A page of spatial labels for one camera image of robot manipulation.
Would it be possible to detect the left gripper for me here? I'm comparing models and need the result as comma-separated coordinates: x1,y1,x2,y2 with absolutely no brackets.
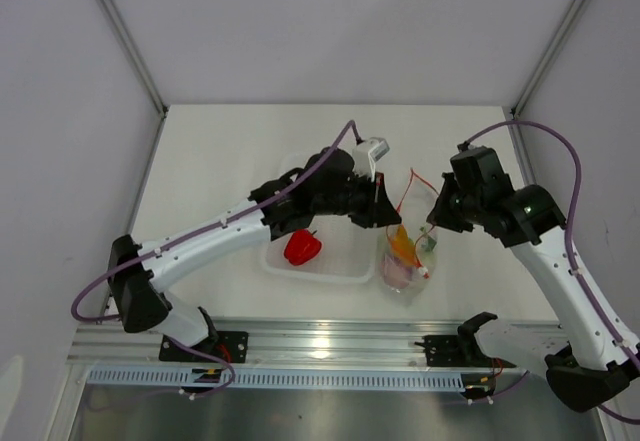
313,171,401,230

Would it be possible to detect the white radish with leaves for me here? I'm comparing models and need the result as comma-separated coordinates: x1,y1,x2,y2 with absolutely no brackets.
415,225,438,264

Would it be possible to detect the clear zip top bag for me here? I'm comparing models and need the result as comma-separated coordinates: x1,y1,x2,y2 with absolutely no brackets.
376,170,439,307

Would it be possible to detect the purple onion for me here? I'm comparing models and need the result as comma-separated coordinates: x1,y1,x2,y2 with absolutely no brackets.
382,255,413,290

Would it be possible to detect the red bell pepper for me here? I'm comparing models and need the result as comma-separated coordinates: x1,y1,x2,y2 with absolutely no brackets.
283,229,322,266

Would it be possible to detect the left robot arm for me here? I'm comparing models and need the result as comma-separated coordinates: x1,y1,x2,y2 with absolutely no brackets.
108,138,401,361

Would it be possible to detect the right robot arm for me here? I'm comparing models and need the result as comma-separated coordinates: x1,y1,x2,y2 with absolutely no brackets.
427,171,639,413

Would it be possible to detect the white plastic basket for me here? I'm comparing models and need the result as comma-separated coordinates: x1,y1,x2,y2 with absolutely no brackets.
263,153,376,285

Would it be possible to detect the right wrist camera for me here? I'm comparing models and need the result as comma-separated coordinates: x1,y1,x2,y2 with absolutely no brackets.
450,146,514,198

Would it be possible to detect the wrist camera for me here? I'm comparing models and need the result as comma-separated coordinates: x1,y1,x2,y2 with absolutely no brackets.
351,137,389,179
450,146,514,198

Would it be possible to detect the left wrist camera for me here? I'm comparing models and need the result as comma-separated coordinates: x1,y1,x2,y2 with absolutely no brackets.
351,137,389,179

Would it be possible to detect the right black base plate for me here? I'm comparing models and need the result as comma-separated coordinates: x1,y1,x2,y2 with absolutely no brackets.
414,334,498,368

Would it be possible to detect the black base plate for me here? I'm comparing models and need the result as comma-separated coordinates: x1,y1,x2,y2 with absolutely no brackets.
158,331,249,364
414,334,498,368

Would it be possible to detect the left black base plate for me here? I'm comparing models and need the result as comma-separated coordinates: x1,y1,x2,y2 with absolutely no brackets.
158,331,249,364

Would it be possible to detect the right aluminium frame post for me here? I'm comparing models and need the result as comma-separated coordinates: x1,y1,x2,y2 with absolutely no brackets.
510,0,591,119

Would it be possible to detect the aluminium frame post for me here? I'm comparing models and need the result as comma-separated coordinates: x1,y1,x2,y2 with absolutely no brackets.
510,0,591,119
95,0,168,119

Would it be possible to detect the aluminium mounting rail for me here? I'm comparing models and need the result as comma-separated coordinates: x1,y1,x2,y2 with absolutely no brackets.
66,318,459,371

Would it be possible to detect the white slotted cable duct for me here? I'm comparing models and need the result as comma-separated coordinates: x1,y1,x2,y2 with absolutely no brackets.
87,366,465,393

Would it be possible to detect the left aluminium frame post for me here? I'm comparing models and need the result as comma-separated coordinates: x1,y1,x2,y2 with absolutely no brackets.
95,0,168,119

